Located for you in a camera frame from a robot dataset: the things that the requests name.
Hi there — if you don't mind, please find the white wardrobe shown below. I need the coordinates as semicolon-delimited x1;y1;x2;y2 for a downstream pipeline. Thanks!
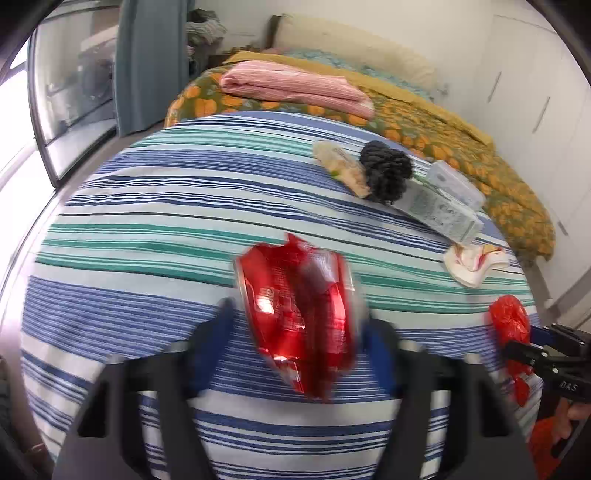
465;13;591;326

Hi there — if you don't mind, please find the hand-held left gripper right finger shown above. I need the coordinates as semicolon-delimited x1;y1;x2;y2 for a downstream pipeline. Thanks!
364;318;539;480

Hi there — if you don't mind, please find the wooden nightstand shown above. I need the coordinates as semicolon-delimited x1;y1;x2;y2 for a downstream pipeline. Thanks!
208;48;237;71

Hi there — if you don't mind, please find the green white milk carton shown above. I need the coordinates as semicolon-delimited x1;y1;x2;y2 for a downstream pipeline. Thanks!
392;178;484;244

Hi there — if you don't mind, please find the black framed window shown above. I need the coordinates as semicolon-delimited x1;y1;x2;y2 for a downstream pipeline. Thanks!
0;44;49;282

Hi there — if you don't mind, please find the beige snack packet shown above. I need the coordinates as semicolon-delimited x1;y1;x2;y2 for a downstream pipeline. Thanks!
313;140;371;199

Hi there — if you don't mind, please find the red plastic bag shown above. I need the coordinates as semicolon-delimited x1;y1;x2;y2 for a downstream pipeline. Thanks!
488;295;533;408

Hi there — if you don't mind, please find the blue curtain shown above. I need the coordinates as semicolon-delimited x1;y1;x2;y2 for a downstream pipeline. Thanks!
114;0;195;137

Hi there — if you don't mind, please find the pile of clothes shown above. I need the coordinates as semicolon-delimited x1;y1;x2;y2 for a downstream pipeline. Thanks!
187;8;228;48

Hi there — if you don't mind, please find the cream headboard cushion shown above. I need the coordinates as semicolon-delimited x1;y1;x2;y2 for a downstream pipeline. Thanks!
276;12;438;89

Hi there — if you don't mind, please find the white red crumpled wrapper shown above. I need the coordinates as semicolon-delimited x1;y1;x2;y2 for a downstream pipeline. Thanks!
443;243;511;289

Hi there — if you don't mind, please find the striped tablecloth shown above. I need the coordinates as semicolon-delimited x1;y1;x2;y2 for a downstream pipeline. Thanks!
21;110;544;480

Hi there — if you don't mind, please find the teal patterned pillow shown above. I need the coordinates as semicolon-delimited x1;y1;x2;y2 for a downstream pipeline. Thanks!
285;48;371;71

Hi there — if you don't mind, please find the clear plastic box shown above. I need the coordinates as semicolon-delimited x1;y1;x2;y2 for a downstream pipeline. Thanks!
426;160;486;209

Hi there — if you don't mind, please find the glass sliding door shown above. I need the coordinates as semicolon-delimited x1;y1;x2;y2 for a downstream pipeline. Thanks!
27;4;122;188

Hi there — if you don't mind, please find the person's right hand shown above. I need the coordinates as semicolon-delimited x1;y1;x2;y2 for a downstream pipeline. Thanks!
553;396;591;445

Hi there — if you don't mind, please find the black mesh ball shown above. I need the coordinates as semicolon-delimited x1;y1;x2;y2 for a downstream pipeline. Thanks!
359;140;414;205

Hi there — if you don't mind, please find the yellow blanket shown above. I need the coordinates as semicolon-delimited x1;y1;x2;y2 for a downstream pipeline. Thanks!
225;49;496;147

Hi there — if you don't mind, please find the grey washing machine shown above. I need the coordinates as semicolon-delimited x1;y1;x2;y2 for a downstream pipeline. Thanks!
75;41;117;121

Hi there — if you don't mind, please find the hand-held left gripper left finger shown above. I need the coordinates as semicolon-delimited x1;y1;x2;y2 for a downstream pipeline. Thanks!
58;298;237;480

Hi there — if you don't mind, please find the crushed red can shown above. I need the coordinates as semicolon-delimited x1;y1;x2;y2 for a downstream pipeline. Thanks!
235;232;357;403

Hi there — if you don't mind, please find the orange fleece garment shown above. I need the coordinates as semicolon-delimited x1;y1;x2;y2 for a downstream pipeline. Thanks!
527;414;574;480

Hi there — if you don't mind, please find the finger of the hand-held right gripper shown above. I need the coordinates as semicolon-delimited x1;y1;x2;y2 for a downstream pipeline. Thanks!
527;323;589;355
503;340;562;380

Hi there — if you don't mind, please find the pink striped folded blanket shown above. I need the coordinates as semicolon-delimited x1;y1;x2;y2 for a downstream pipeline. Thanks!
219;60;376;121

